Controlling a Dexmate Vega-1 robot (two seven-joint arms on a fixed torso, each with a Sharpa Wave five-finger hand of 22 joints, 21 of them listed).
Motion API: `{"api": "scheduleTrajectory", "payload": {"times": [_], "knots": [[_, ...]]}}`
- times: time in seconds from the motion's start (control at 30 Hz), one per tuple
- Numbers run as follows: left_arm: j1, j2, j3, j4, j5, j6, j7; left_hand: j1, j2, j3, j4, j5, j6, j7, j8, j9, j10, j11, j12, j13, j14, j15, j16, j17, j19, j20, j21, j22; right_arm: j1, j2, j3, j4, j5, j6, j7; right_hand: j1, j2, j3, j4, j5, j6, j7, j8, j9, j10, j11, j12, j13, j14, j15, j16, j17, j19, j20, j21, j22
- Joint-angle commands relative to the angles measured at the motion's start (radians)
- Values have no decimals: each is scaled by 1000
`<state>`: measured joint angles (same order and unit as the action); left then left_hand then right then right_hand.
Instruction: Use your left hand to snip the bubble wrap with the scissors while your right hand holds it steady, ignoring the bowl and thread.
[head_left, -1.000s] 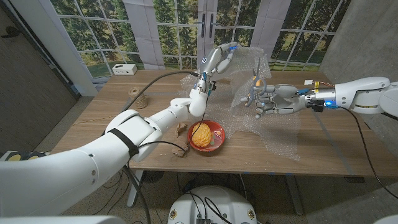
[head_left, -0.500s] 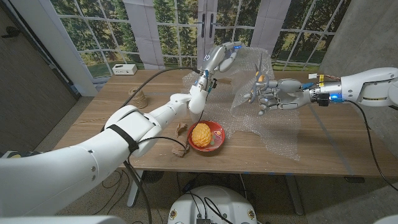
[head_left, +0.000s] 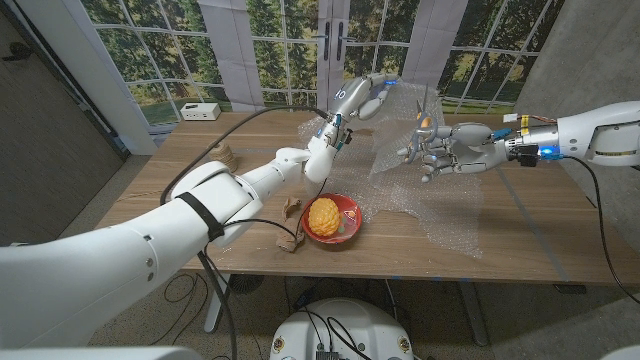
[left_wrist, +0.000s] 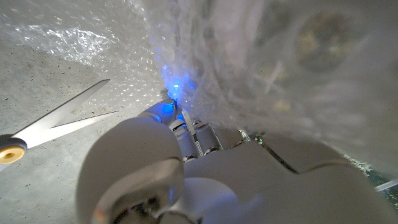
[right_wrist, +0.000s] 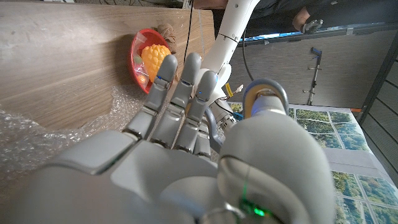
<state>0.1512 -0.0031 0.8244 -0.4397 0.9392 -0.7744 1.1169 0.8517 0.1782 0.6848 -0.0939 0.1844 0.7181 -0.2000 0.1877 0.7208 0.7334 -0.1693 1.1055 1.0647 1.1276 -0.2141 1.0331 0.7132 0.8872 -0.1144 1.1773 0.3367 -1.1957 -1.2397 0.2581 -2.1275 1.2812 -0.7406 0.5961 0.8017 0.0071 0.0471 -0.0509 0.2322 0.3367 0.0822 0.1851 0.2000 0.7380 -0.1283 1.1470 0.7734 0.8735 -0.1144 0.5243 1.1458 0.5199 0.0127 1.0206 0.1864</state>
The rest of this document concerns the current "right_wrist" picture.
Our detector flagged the yellow textured toy fruit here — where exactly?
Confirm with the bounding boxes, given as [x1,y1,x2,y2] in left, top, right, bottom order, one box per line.
[141,44,172,83]

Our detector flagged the blue lit metal rail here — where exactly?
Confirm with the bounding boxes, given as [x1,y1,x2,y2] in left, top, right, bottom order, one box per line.
[239,21,398,47]

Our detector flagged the small wrapped candy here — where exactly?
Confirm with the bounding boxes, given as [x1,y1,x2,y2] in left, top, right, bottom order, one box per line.
[132,32,150,90]

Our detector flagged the grey teleoperation glove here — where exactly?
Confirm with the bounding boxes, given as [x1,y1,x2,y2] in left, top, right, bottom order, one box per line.
[300,19,324,34]

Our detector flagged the thin black left wrist cable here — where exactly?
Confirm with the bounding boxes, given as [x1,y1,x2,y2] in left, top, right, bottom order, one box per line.
[183,0,195,63]

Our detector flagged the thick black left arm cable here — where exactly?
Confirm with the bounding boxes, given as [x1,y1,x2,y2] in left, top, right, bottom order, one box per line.
[241,27,254,82]

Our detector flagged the printed forest window backdrop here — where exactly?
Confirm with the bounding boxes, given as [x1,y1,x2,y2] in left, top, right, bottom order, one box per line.
[228,101,398,224]

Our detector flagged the red bowl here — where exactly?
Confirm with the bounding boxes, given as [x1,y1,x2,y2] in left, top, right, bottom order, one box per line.
[129,28,175,94]

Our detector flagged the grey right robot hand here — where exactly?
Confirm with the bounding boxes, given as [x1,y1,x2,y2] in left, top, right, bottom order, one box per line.
[0,52,336,224]

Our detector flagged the crumpled beige cloth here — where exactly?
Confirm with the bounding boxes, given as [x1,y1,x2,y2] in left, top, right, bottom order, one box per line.
[157,23,178,54]

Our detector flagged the person in black shirt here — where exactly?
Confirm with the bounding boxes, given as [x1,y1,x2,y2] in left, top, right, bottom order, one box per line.
[192,0,398,38]

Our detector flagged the clear bubble wrap sheet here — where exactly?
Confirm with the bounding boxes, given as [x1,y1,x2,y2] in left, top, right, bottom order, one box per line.
[0,85,156,190]

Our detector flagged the thin metal stand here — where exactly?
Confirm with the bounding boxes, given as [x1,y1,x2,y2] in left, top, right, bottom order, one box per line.
[303,46,323,106]

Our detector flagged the orange grey handled scissors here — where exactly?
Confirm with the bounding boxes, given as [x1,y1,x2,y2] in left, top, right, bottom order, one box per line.
[203,77,290,156]

